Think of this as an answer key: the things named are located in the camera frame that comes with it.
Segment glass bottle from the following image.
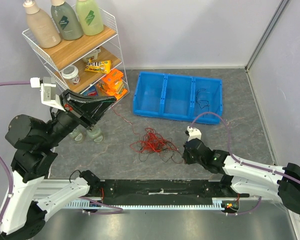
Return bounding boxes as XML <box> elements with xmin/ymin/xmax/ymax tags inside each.
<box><xmin>69</xmin><ymin>127</ymin><xmax>86</xmax><ymax>144</ymax></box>
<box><xmin>87</xmin><ymin>126</ymin><xmax>104</xmax><ymax>144</ymax></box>

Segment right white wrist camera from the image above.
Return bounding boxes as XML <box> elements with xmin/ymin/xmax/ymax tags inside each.
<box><xmin>185</xmin><ymin>126</ymin><xmax>202</xmax><ymax>142</ymax></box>

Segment aluminium corner profile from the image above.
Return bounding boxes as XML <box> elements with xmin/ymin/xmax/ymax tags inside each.
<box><xmin>244</xmin><ymin>0</ymin><xmax>291</xmax><ymax>73</ymax></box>

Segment beige pump bottle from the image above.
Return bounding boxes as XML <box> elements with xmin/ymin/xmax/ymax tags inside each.
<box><xmin>23</xmin><ymin>0</ymin><xmax>61</xmax><ymax>49</ymax></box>

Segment red and black wires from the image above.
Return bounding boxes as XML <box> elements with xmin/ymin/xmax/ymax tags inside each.
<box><xmin>110</xmin><ymin>104</ymin><xmax>185</xmax><ymax>165</ymax></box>

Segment light green pump bottle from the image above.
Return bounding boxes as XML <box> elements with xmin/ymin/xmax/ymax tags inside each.
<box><xmin>75</xmin><ymin>0</ymin><xmax>104</xmax><ymax>36</ymax></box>

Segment white tub container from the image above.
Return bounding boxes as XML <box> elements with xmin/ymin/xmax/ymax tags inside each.
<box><xmin>81</xmin><ymin>47</ymin><xmax>101</xmax><ymax>63</ymax></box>

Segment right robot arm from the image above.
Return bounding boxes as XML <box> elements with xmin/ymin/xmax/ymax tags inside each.
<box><xmin>183</xmin><ymin>138</ymin><xmax>300</xmax><ymax>215</ymax></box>

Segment yellow candy bag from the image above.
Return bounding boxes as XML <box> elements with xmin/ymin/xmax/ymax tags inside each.
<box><xmin>84</xmin><ymin>58</ymin><xmax>112</xmax><ymax>74</ymax></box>

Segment white wire shelf rack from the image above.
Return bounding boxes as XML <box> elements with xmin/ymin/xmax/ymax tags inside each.
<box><xmin>22</xmin><ymin>8</ymin><xmax>129</xmax><ymax>94</ymax></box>

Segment purple cable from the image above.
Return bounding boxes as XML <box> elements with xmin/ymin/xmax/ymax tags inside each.
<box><xmin>0</xmin><ymin>77</ymin><xmax>124</xmax><ymax>238</ymax></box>
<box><xmin>189</xmin><ymin>111</ymin><xmax>300</xmax><ymax>216</ymax></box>

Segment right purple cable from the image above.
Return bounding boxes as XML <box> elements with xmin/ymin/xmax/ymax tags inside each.
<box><xmin>189</xmin><ymin>111</ymin><xmax>300</xmax><ymax>216</ymax></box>

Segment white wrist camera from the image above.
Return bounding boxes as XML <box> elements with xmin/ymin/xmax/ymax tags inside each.
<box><xmin>185</xmin><ymin>126</ymin><xmax>202</xmax><ymax>142</ymax></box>
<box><xmin>40</xmin><ymin>77</ymin><xmax>66</xmax><ymax>112</ymax></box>

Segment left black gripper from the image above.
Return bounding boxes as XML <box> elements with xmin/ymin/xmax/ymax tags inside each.
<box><xmin>42</xmin><ymin>87</ymin><xmax>119</xmax><ymax>147</ymax></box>

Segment blue three-compartment bin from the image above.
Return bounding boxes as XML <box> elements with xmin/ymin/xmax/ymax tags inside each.
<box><xmin>132</xmin><ymin>71</ymin><xmax>223</xmax><ymax>125</ymax></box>

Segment left glass bottle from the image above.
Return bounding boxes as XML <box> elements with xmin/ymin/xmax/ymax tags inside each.
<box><xmin>69</xmin><ymin>127</ymin><xmax>86</xmax><ymax>144</ymax></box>

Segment dark green pump bottle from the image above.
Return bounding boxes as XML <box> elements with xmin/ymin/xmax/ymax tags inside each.
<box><xmin>50</xmin><ymin>0</ymin><xmax>84</xmax><ymax>41</ymax></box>

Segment orange snack boxes stack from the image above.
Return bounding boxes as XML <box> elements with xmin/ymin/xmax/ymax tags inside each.
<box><xmin>97</xmin><ymin>68</ymin><xmax>128</xmax><ymax>100</ymax></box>

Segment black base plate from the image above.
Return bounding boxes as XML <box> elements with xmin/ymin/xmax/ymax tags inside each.
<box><xmin>89</xmin><ymin>178</ymin><xmax>251</xmax><ymax>206</ymax></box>

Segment right glass bottle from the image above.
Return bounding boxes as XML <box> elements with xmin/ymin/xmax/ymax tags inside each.
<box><xmin>87</xmin><ymin>126</ymin><xmax>104</xmax><ymax>144</ymax></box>

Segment black wire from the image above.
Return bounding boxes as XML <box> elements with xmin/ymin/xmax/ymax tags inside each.
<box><xmin>195</xmin><ymin>87</ymin><xmax>211</xmax><ymax>111</ymax></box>

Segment blue snack packet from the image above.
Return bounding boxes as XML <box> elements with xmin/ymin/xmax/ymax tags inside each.
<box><xmin>84</xmin><ymin>85</ymin><xmax>98</xmax><ymax>96</ymax></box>

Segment white paper cup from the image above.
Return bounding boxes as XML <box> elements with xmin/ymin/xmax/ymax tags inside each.
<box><xmin>61</xmin><ymin>65</ymin><xmax>80</xmax><ymax>85</ymax></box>

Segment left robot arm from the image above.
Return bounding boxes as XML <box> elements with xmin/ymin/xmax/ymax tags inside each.
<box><xmin>0</xmin><ymin>90</ymin><xmax>117</xmax><ymax>240</ymax></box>

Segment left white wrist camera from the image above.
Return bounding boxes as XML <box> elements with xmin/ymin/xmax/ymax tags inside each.
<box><xmin>40</xmin><ymin>77</ymin><xmax>66</xmax><ymax>112</ymax></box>

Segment slotted cable duct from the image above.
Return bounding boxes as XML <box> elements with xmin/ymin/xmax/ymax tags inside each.
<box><xmin>64</xmin><ymin>199</ymin><xmax>239</xmax><ymax>211</ymax></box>

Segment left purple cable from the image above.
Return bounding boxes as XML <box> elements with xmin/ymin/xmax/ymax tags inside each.
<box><xmin>0</xmin><ymin>77</ymin><xmax>124</xmax><ymax>238</ymax></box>

